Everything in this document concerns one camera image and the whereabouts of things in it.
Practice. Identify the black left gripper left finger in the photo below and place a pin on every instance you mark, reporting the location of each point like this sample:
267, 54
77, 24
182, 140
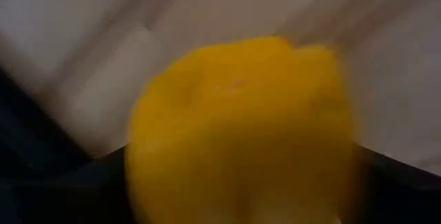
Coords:
69, 196

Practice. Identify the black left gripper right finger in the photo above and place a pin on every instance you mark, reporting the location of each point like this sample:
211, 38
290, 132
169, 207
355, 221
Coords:
399, 196

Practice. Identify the yellow bell pepper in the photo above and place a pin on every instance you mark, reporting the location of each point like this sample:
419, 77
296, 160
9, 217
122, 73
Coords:
241, 131

